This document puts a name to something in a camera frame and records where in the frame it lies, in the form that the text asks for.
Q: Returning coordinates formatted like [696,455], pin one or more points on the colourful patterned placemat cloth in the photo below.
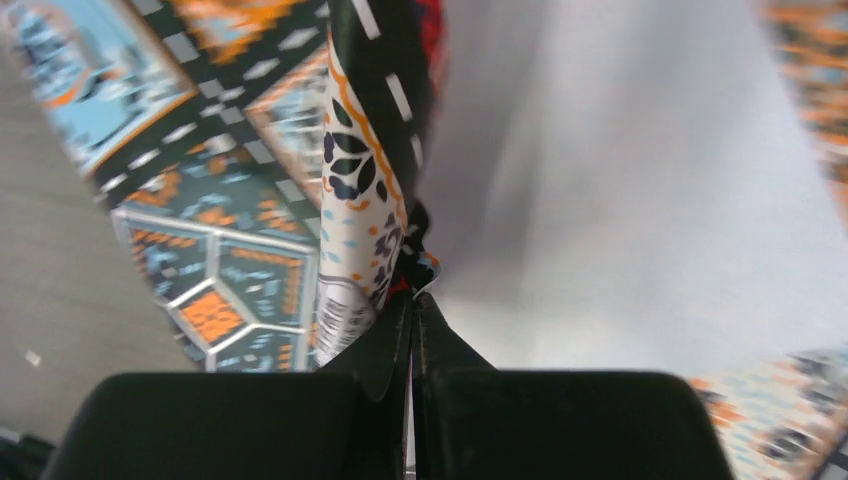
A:
[631,209]

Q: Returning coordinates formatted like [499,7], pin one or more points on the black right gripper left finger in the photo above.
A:
[379,363]

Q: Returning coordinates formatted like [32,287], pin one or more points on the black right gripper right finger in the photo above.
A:
[435,348]

